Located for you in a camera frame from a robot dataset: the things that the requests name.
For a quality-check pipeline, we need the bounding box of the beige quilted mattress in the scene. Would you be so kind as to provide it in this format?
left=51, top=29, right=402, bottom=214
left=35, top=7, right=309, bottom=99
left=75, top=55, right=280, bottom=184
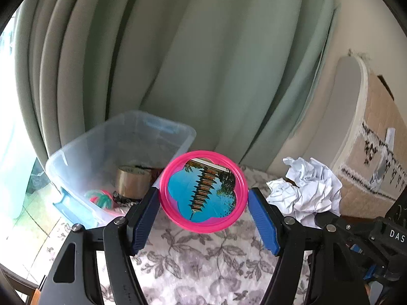
left=331, top=74, right=407, bottom=210

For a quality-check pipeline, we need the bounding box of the clear plastic storage box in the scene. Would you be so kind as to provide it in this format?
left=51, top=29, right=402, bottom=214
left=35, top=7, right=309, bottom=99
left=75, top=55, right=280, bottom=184
left=45, top=111, right=197, bottom=227

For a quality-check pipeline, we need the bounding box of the pale green curtain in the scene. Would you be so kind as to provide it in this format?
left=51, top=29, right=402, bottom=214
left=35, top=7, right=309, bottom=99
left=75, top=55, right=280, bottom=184
left=13, top=0, right=338, bottom=178

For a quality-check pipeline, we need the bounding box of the round pink pocket mirror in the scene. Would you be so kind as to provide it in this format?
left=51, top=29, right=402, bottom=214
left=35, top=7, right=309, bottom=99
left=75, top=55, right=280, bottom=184
left=158, top=150, right=248, bottom=233

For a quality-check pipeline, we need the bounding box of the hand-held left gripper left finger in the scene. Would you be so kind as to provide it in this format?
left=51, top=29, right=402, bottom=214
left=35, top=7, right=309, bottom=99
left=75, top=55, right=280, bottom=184
left=38, top=187, right=159, bottom=305

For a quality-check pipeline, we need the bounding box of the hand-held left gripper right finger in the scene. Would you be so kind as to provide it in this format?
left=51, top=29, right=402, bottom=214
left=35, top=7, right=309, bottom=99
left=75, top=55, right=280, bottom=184
left=248, top=188, right=371, bottom=305

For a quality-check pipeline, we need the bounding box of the grey floral blanket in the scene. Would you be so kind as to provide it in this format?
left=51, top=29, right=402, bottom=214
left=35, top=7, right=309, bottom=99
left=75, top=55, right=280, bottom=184
left=48, top=165, right=318, bottom=305

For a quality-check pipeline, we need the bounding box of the leopard print scrunchie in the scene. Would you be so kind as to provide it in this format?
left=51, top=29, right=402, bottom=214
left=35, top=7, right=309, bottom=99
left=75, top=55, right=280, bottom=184
left=112, top=191, right=142, bottom=206

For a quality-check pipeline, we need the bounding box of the brown packing tape roll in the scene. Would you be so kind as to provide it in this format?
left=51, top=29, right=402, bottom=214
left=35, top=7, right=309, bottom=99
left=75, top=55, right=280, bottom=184
left=115, top=166, right=153, bottom=199

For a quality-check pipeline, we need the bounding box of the bundle of teal pink hair ties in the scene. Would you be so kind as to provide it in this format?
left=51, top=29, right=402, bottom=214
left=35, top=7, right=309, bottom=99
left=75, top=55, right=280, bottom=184
left=85, top=189, right=113, bottom=211

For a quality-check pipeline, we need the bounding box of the white curved board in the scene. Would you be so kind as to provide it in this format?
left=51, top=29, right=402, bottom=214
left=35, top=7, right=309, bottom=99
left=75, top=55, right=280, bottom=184
left=267, top=54, right=369, bottom=178

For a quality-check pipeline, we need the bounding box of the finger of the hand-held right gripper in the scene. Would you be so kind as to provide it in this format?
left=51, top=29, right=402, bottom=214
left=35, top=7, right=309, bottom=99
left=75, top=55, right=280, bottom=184
left=313, top=211, right=372, bottom=239

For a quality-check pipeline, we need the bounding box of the white paper ball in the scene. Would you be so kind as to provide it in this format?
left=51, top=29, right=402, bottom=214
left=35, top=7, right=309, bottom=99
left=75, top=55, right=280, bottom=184
left=266, top=157, right=342, bottom=227

